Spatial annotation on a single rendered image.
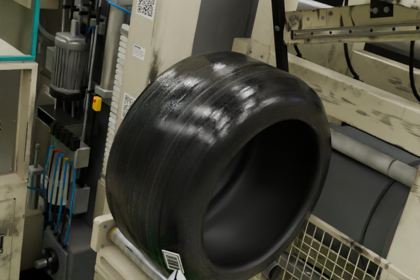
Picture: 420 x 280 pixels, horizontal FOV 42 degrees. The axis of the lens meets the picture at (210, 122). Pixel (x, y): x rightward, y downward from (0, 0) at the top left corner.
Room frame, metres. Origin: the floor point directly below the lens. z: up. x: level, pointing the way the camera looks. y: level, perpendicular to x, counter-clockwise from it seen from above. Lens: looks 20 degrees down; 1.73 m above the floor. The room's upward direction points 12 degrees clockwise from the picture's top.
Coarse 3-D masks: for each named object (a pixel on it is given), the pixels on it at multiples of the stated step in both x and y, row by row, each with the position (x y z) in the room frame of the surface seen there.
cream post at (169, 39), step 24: (168, 0) 1.36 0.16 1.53; (192, 0) 1.41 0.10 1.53; (144, 24) 1.39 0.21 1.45; (168, 24) 1.37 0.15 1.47; (192, 24) 1.42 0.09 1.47; (144, 48) 1.38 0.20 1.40; (168, 48) 1.38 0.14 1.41; (144, 72) 1.37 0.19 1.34; (120, 96) 1.43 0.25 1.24; (120, 120) 1.42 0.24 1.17
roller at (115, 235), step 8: (112, 232) 1.27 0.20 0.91; (120, 232) 1.26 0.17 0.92; (112, 240) 1.26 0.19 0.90; (120, 240) 1.24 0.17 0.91; (120, 248) 1.24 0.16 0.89; (128, 248) 1.21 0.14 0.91; (136, 248) 1.21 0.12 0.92; (128, 256) 1.21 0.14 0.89; (136, 256) 1.19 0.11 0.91; (144, 256) 1.18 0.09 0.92; (144, 264) 1.16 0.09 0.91; (152, 264) 1.15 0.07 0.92; (152, 272) 1.14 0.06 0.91; (160, 272) 1.13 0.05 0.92
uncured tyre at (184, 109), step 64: (192, 64) 1.20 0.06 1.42; (256, 64) 1.22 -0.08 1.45; (128, 128) 1.11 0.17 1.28; (192, 128) 1.03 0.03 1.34; (256, 128) 1.08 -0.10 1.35; (320, 128) 1.24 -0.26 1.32; (128, 192) 1.05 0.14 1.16; (192, 192) 0.98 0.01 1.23; (256, 192) 1.44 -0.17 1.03; (320, 192) 1.31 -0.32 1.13; (192, 256) 1.00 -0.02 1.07; (256, 256) 1.19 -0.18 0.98
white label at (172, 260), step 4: (164, 252) 0.98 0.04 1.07; (168, 252) 0.98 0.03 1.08; (172, 252) 0.98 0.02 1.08; (164, 256) 0.99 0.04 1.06; (168, 256) 0.98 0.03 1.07; (172, 256) 0.98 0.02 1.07; (176, 256) 0.97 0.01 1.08; (168, 260) 0.99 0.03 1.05; (172, 260) 0.98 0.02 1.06; (176, 260) 0.98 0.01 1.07; (180, 260) 0.97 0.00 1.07; (168, 264) 0.99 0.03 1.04; (172, 264) 0.99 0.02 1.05; (176, 264) 0.98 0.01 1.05; (180, 264) 0.98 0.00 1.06; (168, 268) 1.00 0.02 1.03; (172, 268) 0.99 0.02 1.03; (176, 268) 0.99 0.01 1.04; (180, 268) 0.98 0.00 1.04
